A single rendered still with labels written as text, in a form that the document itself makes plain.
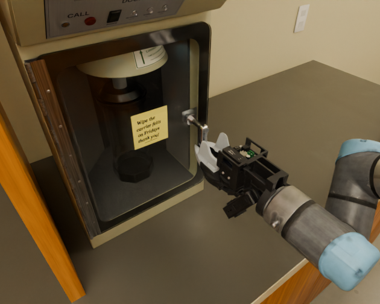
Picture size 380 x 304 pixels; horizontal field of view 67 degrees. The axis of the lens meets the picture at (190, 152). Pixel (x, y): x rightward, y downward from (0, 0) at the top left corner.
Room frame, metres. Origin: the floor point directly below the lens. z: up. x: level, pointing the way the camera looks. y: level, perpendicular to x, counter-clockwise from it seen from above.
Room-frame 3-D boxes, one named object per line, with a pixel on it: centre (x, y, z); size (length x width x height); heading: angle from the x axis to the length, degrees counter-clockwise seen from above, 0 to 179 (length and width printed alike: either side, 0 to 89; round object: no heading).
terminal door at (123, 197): (0.46, 0.09, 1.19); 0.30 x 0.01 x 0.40; 125
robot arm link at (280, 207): (0.30, -0.15, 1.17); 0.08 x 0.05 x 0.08; 125
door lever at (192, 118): (0.50, -0.02, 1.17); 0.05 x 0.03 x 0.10; 35
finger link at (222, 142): (0.47, -0.06, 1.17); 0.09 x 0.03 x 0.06; 31
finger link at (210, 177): (0.40, -0.05, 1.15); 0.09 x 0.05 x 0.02; 40
